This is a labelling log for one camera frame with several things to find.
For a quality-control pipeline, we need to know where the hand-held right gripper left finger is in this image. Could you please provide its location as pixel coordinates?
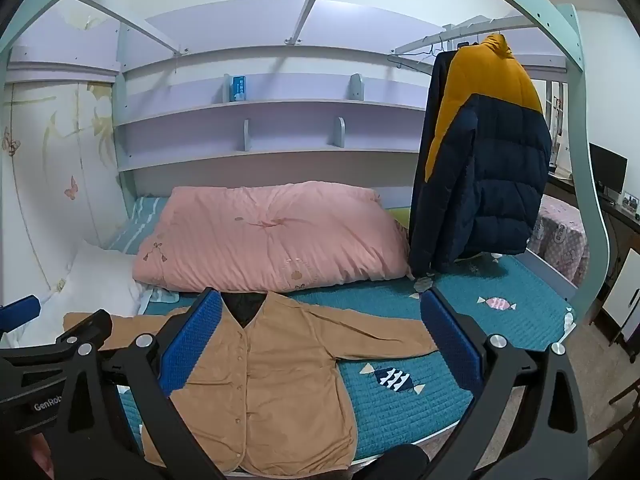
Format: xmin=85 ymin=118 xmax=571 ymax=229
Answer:
xmin=47 ymin=287 xmax=226 ymax=480

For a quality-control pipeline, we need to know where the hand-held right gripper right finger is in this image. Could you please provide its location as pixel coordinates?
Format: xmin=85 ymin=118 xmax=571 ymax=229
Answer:
xmin=421 ymin=287 xmax=598 ymax=480

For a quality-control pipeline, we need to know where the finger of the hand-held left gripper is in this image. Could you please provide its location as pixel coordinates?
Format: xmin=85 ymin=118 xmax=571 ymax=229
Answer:
xmin=0 ymin=310 xmax=113 ymax=366
xmin=0 ymin=296 xmax=41 ymax=333

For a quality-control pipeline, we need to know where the tan button cardigan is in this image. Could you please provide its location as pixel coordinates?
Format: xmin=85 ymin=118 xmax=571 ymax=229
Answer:
xmin=64 ymin=292 xmax=441 ymax=476

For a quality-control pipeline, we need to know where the metal clothes hanger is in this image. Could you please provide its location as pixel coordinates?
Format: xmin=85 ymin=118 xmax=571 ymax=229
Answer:
xmin=387 ymin=35 xmax=446 ymax=68

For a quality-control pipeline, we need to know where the white pillow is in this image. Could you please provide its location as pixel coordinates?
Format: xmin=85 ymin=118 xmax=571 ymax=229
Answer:
xmin=0 ymin=240 xmax=151 ymax=346

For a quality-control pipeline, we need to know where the black cloth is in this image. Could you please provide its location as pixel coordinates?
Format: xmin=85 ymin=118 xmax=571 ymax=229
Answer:
xmin=222 ymin=294 xmax=268 ymax=328

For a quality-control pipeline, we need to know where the teal quilted bed mat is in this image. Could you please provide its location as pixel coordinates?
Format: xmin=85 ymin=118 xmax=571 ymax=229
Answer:
xmin=117 ymin=250 xmax=576 ymax=466

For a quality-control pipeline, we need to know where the teal striped pillow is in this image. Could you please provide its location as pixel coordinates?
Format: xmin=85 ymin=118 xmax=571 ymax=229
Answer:
xmin=107 ymin=196 xmax=171 ymax=256

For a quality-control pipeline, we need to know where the pink quilt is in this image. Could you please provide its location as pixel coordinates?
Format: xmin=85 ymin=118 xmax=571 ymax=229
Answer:
xmin=132 ymin=185 xmax=413 ymax=293

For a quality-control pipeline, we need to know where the pink patterned cloth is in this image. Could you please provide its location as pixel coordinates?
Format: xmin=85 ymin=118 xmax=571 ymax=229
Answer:
xmin=527 ymin=194 xmax=588 ymax=286

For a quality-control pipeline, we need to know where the navy and yellow puffer jacket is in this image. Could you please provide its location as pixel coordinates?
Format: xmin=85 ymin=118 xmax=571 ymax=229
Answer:
xmin=410 ymin=34 xmax=553 ymax=276

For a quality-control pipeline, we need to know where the white cabinet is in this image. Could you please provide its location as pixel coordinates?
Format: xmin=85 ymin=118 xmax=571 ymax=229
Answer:
xmin=592 ymin=247 xmax=640 ymax=348

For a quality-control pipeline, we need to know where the wooden chair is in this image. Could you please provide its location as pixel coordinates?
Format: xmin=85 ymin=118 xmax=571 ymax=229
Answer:
xmin=587 ymin=375 xmax=640 ymax=448

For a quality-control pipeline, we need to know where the dark desk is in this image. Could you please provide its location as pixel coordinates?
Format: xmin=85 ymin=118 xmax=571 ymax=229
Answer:
xmin=547 ymin=172 xmax=640 ymax=261

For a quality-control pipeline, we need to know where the black monitor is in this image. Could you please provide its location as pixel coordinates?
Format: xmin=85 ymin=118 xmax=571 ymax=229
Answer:
xmin=589 ymin=142 xmax=628 ymax=201

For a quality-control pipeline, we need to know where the lavender wall shelf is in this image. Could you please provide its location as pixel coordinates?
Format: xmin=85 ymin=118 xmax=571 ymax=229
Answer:
xmin=112 ymin=7 xmax=431 ymax=173

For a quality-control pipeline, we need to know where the pale teal bed frame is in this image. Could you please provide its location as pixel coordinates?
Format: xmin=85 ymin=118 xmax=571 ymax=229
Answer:
xmin=0 ymin=0 xmax=613 ymax=326

